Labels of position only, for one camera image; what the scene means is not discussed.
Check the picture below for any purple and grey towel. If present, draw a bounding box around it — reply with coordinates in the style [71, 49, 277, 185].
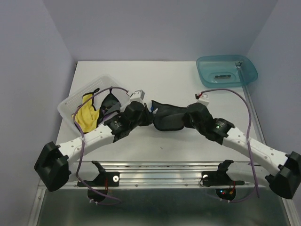
[97, 89, 121, 125]

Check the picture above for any blue and black towel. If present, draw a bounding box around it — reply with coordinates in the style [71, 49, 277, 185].
[151, 100, 187, 131]

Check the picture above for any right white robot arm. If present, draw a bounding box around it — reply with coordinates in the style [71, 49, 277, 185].
[185, 103, 301, 199]

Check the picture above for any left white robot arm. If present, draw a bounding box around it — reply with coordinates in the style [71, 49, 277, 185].
[34, 101, 153, 192]

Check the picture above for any yellow towel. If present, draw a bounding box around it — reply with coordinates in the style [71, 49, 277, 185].
[75, 89, 100, 134]

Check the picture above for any teal plastic tub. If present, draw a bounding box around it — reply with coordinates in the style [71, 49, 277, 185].
[196, 55, 258, 89]

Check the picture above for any white plastic basket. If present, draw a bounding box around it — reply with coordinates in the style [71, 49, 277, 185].
[57, 74, 133, 137]

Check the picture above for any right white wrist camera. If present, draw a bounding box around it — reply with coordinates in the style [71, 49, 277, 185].
[195, 93, 209, 106]

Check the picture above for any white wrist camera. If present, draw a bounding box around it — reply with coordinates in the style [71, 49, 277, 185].
[129, 89, 145, 103]
[195, 93, 209, 106]

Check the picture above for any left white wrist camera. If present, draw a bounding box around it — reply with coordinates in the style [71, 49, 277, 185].
[129, 89, 145, 103]

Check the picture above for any aluminium mounting rail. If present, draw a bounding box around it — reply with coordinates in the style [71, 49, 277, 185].
[59, 161, 269, 190]

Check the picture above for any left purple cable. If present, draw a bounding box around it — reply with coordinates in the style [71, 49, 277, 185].
[71, 86, 130, 206]

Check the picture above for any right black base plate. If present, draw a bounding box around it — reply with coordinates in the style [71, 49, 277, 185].
[199, 160, 245, 187]

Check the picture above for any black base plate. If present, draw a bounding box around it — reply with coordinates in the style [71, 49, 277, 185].
[199, 160, 245, 187]
[84, 161, 120, 187]

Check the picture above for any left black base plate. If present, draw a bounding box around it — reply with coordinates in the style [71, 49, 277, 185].
[84, 161, 120, 187]

